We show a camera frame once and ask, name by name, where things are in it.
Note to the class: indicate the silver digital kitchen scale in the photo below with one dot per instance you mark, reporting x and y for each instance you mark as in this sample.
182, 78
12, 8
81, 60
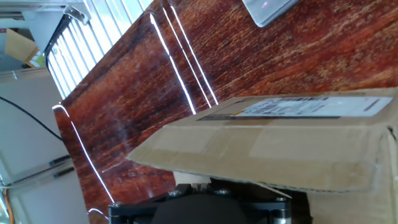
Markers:
267, 11

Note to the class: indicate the brown cardboard shipping box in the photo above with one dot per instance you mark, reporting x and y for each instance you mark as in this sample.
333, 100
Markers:
264, 155

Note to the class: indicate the brown cardboard piece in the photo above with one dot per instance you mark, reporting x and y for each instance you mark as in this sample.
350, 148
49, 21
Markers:
18, 46

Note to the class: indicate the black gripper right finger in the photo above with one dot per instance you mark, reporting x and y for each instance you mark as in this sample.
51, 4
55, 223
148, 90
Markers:
267, 208

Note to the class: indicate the glossy wood-grain table mat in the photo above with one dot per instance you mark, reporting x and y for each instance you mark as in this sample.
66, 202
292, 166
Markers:
248, 56

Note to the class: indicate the silver corner bracket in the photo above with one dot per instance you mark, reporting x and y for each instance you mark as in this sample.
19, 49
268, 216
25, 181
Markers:
77, 13

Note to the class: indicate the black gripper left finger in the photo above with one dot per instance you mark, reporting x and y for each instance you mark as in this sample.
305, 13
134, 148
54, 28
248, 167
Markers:
136, 207

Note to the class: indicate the white panel cabinet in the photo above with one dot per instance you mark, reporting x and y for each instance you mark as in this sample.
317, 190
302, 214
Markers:
31, 149

